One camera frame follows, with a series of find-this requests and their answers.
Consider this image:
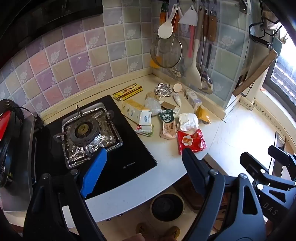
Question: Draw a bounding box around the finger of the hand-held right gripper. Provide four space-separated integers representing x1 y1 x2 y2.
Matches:
240 152 272 184
268 145 296 168

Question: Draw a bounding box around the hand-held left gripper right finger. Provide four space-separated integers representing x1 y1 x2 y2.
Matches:
181 148 267 241

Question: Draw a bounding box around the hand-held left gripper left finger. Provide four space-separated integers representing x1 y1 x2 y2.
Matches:
22 148 108 241

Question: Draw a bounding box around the red snack packet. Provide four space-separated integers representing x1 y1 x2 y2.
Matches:
177 128 207 155

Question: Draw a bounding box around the white paper bag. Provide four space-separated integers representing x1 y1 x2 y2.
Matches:
177 113 199 132

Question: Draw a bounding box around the round beige waste bin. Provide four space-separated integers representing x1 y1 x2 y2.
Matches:
150 192 185 222

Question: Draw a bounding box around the green pink snack packet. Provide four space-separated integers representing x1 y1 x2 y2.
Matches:
158 109 177 140

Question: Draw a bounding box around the yellow snack packet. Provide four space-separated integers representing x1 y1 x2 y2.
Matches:
196 105 211 124

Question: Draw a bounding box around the red green white sachet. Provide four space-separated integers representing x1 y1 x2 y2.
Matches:
134 124 154 137

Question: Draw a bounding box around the white milk carton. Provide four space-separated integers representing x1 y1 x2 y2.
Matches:
185 89 202 110

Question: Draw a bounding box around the yellow white carton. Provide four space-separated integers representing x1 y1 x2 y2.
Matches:
121 99 153 125

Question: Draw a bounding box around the clear plastic bag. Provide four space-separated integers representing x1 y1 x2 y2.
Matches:
144 97 162 115

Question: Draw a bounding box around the long yellow box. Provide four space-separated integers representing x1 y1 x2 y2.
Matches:
112 85 143 102

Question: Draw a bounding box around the foil-lined burner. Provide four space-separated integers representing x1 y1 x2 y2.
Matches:
62 103 123 169

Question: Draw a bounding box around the gas burner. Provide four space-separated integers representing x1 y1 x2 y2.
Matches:
69 122 99 147

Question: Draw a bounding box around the black glass gas stove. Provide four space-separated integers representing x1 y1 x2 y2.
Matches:
35 95 158 200

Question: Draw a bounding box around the black iron pan support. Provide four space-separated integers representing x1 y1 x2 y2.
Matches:
53 105 115 158

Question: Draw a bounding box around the yellow embroidered slipper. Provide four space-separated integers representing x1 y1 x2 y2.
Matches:
164 226 181 239
136 222 151 234

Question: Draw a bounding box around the metal splash guard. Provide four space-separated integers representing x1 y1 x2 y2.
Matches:
21 116 38 186

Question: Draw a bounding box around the window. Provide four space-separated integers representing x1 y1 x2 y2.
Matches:
261 23 296 109

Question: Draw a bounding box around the person's left leg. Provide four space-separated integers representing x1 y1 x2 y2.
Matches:
128 233 149 241

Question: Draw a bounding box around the crumpled foil ball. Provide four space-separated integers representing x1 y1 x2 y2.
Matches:
154 83 173 98

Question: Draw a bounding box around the wooden cutting board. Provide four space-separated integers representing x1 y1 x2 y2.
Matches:
232 49 278 97

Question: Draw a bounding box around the red black electric cooker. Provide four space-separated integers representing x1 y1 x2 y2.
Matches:
0 99 25 188

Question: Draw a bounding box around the metal mesh strainer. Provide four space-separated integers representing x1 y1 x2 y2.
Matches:
150 36 183 69

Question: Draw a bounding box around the pink silicone spatula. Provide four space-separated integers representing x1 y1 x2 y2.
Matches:
187 24 195 58

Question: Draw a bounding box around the white rice spoon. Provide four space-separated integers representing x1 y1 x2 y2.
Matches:
158 4 178 39

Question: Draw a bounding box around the orange kitchen utensil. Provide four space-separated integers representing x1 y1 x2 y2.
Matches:
173 8 183 33

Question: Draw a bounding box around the white toothed scraper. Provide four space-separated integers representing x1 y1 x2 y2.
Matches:
179 6 196 25

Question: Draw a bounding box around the black power cable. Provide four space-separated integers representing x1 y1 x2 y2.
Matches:
13 105 45 127

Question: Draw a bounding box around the black wire rack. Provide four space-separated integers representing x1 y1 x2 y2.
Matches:
248 0 281 48

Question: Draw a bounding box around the wooden handled metal ladle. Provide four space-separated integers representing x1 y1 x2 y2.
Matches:
202 10 218 95
200 9 210 86

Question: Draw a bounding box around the orange handled peeler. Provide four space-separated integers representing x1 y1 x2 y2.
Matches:
159 3 167 26

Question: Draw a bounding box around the metal utensil rail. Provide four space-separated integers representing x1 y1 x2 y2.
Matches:
162 0 220 7

